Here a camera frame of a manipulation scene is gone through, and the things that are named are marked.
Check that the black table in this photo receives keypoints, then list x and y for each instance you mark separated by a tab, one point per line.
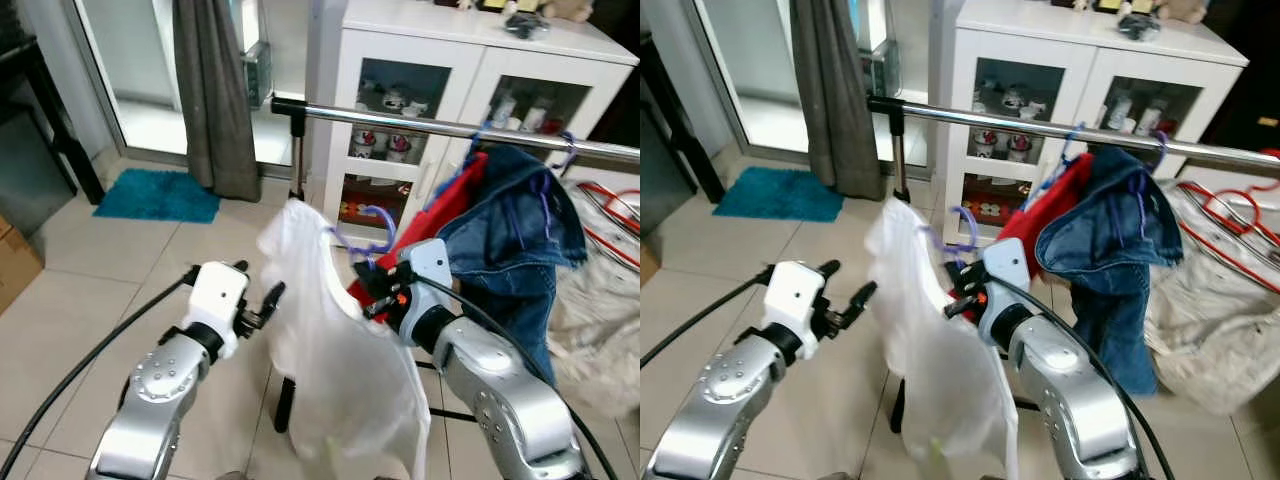
80	165
700	165

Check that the beige crumpled cloth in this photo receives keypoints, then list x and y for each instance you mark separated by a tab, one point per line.
1210	330
600	320

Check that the purple plastic hanger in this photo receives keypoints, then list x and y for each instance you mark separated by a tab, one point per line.
1160	150
394	228
572	150
975	228

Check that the blue denim garment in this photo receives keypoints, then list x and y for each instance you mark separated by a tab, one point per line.
510	230
1110	230

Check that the white ceramic teapot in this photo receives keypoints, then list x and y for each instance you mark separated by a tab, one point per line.
1022	102
407	102

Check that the tan plush toy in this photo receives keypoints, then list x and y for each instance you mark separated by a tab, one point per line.
570	10
1182	10

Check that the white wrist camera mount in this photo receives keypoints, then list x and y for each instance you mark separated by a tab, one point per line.
1005	265
430	265
795	300
215	300

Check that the white glass-door cabinet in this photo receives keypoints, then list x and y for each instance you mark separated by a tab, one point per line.
1080	60
470	60

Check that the grey wall box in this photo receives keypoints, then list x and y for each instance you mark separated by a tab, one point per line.
257	75
875	72

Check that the grey storage bin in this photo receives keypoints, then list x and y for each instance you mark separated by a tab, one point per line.
30	170
660	170

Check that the dark grey rounded object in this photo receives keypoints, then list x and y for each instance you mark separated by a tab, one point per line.
1139	26
527	26

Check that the printed cardboard box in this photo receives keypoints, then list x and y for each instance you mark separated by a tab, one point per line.
18	270
648	265

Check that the blue plastic hanger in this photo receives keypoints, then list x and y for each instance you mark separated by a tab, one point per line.
482	135
1075	135

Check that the red garment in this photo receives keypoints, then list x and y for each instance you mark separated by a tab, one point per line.
450	210
1050	215

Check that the white printed t-shirt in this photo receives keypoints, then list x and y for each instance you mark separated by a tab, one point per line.
330	350
930	350

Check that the chrome and black clothes rack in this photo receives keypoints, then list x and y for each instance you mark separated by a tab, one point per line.
1000	121
400	121

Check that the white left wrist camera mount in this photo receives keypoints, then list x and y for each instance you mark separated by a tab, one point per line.
795	300
215	300

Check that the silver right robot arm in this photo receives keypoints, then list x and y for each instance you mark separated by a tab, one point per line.
1070	400
500	400

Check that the white patterned bottle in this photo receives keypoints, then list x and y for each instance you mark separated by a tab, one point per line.
1150	118
502	112
540	118
1117	112

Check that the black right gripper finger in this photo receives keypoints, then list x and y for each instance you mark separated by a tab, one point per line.
960	307
376	308
368	276
960	276

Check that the grey curtain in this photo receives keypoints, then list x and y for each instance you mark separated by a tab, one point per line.
215	100
835	100

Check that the teal shaggy floor mat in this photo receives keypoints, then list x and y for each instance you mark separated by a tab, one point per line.
155	195
775	195

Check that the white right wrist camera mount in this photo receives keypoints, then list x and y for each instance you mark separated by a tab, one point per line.
1005	265
430	265

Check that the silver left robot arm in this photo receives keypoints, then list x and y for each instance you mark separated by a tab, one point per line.
150	400
715	400

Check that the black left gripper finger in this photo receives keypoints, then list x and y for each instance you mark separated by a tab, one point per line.
240	267
861	303
271	302
829	268

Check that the red and white cup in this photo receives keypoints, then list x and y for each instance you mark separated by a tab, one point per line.
400	148
987	146
1019	148
368	146

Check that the aluminium sliding glass door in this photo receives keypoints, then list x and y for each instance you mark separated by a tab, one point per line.
750	60
130	60

